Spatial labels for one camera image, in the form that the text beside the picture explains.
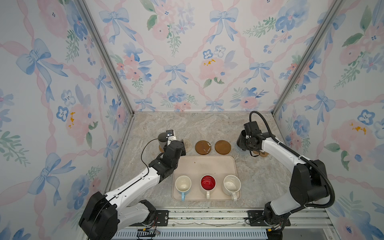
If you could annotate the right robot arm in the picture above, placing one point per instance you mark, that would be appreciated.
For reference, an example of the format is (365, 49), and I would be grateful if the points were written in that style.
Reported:
(309, 186)

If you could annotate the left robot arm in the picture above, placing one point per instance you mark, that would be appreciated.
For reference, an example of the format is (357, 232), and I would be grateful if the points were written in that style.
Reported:
(105, 214)

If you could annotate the plain brown wooden coaster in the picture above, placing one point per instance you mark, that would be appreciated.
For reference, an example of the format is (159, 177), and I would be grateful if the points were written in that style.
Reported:
(223, 147)

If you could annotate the aluminium corner post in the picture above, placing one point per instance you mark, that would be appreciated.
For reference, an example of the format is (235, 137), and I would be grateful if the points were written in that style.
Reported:
(95, 34)
(309, 52)

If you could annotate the red inside white mug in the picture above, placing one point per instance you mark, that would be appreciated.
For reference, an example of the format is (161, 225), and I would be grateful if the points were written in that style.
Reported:
(207, 185)

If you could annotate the brown paw shaped coaster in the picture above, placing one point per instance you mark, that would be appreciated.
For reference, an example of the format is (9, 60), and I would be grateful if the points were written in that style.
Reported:
(260, 154)

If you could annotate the scratched brown wooden coaster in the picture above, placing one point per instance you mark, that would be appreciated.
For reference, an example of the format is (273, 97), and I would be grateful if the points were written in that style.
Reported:
(203, 147)

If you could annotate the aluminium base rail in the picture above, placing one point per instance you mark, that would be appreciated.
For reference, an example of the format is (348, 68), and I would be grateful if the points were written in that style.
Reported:
(226, 224)

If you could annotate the grey mug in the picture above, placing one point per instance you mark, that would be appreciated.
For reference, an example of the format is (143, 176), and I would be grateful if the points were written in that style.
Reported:
(163, 139)

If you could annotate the beige serving tray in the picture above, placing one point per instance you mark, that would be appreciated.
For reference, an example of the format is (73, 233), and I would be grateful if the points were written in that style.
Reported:
(196, 167)

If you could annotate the white mug blue handle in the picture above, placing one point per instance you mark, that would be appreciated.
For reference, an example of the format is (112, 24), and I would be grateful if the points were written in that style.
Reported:
(183, 185)

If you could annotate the right aluminium corner post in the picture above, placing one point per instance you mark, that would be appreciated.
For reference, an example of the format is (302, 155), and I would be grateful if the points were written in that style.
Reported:
(309, 52)

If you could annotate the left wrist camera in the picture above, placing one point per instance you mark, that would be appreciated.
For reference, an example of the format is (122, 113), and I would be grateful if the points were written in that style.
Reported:
(171, 135)

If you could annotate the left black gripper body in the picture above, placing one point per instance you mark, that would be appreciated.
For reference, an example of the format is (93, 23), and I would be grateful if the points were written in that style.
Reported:
(183, 152)

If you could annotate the left aluminium corner post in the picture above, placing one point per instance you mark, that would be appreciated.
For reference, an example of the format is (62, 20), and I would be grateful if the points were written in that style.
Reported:
(95, 34)

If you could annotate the colourful stitched white coaster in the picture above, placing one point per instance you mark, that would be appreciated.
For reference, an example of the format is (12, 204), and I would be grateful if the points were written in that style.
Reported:
(188, 145)

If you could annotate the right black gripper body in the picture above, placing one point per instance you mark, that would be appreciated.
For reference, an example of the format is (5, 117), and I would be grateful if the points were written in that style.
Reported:
(245, 143)

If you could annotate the blue grey woven coaster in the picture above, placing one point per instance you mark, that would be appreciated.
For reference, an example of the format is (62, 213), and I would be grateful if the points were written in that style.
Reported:
(241, 151)

